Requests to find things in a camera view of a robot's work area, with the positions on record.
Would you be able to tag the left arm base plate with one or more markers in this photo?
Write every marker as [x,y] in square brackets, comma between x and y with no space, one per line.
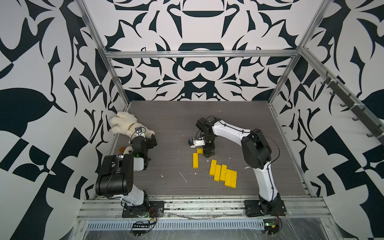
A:
[150,209]

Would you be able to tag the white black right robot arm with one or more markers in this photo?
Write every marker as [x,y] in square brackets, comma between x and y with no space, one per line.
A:
[256,153]

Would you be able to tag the yellow block spare right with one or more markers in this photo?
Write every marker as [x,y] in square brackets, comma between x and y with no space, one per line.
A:
[233,180]

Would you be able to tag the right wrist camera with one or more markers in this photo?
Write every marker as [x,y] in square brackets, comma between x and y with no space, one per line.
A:
[193,143]

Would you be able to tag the yellow block spare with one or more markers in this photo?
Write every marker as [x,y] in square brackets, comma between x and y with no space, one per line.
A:
[228,178]
[233,180]

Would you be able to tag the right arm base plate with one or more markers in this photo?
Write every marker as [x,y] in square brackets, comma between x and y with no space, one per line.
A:
[256,208]

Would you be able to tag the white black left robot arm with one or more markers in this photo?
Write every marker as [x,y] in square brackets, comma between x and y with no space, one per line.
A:
[116,177]

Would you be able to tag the yellow block spare left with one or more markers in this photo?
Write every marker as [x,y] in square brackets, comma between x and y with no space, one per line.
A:
[228,178]

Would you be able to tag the brown white small plush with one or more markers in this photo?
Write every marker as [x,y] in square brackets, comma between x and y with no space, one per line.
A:
[126,150]

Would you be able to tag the right circuit board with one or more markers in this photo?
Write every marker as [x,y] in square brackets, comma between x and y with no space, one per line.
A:
[271,227]

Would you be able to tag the circuit board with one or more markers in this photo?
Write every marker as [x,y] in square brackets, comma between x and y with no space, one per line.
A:
[271,227]
[141,228]

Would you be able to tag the black wall hook rack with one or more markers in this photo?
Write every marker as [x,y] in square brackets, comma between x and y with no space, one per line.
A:
[361,111]

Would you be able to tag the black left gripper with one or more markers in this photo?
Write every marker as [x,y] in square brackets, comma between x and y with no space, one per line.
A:
[150,144]

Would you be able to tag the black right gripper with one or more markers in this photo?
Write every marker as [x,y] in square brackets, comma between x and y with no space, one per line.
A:
[209,147]

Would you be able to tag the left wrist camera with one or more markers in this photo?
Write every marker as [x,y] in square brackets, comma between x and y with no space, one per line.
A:
[139,130]

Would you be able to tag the left circuit board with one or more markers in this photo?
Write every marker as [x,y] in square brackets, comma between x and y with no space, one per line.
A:
[141,228]

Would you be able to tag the yellow block vertical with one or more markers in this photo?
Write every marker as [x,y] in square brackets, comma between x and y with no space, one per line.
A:
[195,160]
[223,173]
[217,174]

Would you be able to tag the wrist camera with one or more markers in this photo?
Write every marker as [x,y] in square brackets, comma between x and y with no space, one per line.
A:
[139,130]
[193,143]

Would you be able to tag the white plush toy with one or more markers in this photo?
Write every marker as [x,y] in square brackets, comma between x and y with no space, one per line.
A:
[126,123]

